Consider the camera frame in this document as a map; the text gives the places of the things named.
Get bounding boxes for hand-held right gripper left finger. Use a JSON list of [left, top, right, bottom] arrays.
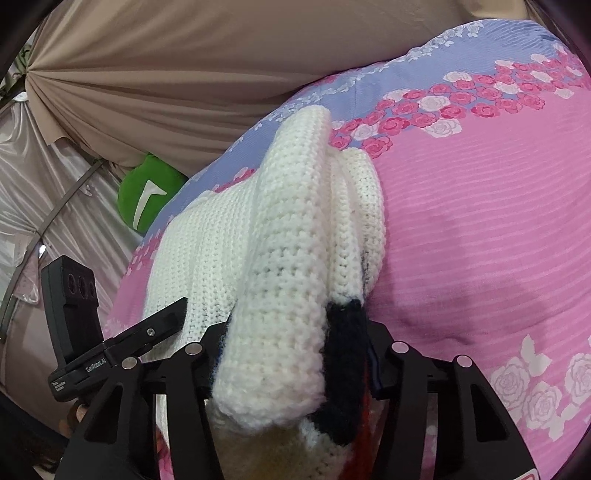
[[60, 323, 232, 480]]

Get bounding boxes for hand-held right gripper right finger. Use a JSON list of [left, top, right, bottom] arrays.
[[365, 318, 533, 480]]

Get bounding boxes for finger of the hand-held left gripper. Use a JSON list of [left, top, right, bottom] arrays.
[[100, 296, 189, 358]]

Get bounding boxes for red white navy knit sweater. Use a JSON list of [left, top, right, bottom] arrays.
[[143, 105, 389, 480]]

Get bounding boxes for person's left hand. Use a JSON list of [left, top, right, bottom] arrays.
[[66, 400, 93, 424]]

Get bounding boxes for shiny grey curtain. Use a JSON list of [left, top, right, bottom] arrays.
[[0, 99, 145, 407]]

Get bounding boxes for green cushion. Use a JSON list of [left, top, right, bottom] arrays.
[[117, 154, 189, 233]]

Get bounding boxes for floral pink purple bed sheet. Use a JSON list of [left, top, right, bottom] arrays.
[[104, 21, 591, 480]]

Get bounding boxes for beige draped fabric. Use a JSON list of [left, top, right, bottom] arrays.
[[25, 0, 548, 175]]

